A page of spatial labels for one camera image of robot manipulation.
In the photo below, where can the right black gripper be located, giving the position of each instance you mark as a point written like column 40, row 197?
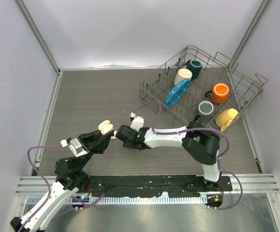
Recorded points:
column 128, row 145

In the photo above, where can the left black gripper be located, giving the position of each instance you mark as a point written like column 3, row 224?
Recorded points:
column 94, row 142

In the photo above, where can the white earbud charging case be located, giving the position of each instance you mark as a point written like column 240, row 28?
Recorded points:
column 114, row 135

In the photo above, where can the pink earbud charging case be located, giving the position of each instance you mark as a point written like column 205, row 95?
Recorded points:
column 105, row 127

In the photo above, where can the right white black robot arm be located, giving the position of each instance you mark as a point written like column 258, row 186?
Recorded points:
column 198, row 141

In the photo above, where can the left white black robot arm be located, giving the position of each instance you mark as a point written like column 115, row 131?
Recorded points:
column 70, row 179

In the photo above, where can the blue polka dot plate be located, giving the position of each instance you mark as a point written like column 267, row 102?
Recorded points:
column 177, row 92

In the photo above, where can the grey green mug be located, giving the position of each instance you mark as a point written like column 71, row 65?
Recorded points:
column 204, row 111

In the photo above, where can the cream mug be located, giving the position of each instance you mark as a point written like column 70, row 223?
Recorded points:
column 182, row 74

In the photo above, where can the yellow mug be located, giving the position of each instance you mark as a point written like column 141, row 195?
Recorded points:
column 225, row 118

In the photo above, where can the dark teal mug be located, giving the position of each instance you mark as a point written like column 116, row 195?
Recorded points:
column 194, row 66

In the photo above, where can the orange mug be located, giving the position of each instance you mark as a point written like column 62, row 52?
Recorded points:
column 219, row 93

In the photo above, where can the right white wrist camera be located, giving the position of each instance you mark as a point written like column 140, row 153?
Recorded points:
column 137, row 122

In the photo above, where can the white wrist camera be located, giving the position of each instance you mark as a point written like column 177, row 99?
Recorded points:
column 75, row 146
column 137, row 122

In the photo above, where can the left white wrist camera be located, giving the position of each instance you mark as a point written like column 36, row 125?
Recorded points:
column 75, row 146

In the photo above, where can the black mounting base plate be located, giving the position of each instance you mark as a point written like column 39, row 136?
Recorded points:
column 148, row 186

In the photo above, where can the aluminium frame rail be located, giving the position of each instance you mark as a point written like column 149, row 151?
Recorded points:
column 31, row 185

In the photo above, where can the grey wire dish rack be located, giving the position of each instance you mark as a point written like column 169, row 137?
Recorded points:
column 217, row 68

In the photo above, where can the white slotted cable duct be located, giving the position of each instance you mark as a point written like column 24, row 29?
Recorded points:
column 163, row 199

